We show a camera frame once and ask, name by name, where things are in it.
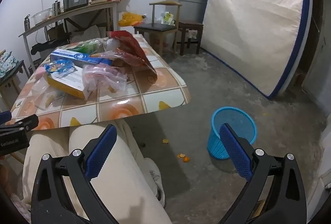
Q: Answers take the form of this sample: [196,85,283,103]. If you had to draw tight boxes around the orange checked tablecloth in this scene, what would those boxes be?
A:
[10,34,192,131]

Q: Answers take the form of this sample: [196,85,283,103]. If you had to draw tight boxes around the patterned cloth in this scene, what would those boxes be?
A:
[0,51,18,78]

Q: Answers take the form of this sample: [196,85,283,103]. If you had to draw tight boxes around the red snack bag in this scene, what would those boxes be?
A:
[111,31,158,79]

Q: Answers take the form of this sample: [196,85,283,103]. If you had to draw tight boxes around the long blue box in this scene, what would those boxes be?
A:
[50,48,114,68]

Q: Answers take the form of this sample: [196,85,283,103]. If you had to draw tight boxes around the white mattress with blue edge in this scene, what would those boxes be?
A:
[200,0,313,99]

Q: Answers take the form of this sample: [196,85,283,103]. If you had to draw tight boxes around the green plastic bottle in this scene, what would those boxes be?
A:
[75,38,121,55]

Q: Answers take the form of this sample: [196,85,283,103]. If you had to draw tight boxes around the black bag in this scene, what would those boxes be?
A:
[31,40,70,56]

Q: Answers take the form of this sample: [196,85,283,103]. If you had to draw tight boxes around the white plastic bag red print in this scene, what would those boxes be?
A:
[150,33,174,51]

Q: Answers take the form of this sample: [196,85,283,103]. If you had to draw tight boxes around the yellow and white box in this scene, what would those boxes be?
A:
[45,66,94,100]

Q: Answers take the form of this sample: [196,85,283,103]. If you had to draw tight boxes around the green and white carton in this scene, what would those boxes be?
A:
[160,12,176,26]

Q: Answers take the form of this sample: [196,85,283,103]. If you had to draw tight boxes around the clear packet with yellow print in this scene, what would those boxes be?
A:
[31,79,65,111]

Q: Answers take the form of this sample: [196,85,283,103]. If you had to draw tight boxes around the small dark side table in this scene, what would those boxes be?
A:
[0,60,30,111]

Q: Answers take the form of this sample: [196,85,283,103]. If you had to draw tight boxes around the blue plastic mesh basket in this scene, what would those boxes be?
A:
[207,107,258,160]

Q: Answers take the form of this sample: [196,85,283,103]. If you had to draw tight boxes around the blue printed plastic bag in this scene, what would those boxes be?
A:
[44,60,76,75]

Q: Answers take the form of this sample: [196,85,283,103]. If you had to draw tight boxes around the clear plastic bag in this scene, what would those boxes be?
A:
[82,64,128,92]

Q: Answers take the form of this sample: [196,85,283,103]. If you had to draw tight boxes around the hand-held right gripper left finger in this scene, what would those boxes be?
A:
[30,124,119,224]

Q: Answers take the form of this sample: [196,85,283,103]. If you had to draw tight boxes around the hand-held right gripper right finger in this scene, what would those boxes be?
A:
[218,123,307,224]

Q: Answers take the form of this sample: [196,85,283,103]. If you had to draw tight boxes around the grey rice cooker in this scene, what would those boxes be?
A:
[63,0,91,12]

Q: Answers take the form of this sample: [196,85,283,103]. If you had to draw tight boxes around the yellow plastic bag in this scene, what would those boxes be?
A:
[118,12,148,27]

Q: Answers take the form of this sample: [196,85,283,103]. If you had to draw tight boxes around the person's white trousers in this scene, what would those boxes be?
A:
[22,120,171,224]

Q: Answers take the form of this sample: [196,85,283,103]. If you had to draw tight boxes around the white framed side table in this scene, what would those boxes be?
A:
[19,0,118,74]

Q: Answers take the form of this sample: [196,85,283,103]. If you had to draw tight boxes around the glass bowl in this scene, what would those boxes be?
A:
[32,8,53,26]

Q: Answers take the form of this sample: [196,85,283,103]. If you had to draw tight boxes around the wooden chair with dark seat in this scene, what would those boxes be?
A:
[134,1,182,56]

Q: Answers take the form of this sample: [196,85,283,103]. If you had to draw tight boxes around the dark wooden stool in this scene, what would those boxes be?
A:
[178,21,203,56]

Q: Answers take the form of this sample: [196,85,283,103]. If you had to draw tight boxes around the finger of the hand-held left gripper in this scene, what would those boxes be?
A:
[0,111,12,125]
[0,114,39,136]

